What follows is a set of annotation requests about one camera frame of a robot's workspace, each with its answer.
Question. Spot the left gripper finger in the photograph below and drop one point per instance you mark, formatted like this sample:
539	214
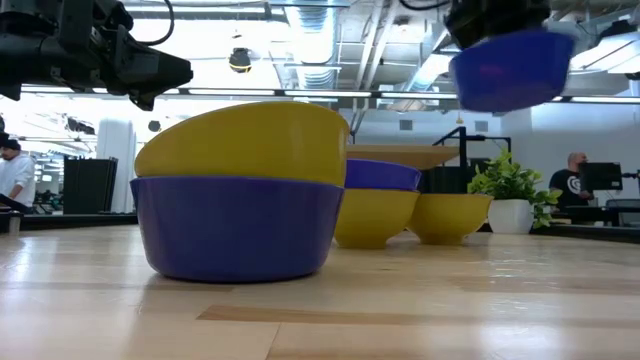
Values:
155	70

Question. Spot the blue-purple plastic bowl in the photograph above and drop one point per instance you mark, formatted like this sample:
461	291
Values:
510	72
235	235
380	175

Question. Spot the yellow ceramic bowl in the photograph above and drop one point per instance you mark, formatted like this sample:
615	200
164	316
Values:
450	217
372	220
240	145

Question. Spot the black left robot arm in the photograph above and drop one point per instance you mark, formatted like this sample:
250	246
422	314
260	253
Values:
10	60

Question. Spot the ceiling light strip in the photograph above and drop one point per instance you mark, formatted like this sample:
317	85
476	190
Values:
605	99
415	95
230	92
325	94

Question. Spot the black ceiling dome device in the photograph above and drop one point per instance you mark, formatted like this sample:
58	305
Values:
240	60

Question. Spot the white room column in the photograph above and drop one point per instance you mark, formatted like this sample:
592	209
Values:
117	150

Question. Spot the yellow hanging pendant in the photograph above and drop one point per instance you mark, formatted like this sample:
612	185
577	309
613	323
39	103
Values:
459	120

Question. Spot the person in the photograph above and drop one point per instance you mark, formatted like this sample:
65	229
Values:
567	185
17	175

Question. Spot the green potted plant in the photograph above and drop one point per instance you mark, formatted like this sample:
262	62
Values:
505	180

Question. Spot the wooden shelf board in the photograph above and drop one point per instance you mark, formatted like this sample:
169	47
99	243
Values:
400	156

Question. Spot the black computer monitor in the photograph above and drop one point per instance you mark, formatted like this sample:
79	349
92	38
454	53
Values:
600	176

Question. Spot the white plant pot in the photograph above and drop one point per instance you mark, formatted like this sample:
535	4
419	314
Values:
510	217

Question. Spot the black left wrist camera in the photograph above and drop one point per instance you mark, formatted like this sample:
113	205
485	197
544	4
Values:
100	17

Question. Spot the grey wall vent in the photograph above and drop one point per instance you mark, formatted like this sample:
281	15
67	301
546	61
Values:
406	125
481	126

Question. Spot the silver spiral ceiling duct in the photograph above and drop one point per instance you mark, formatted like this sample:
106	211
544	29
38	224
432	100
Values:
312	75

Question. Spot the small white post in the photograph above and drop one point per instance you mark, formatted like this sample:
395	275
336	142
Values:
15	225

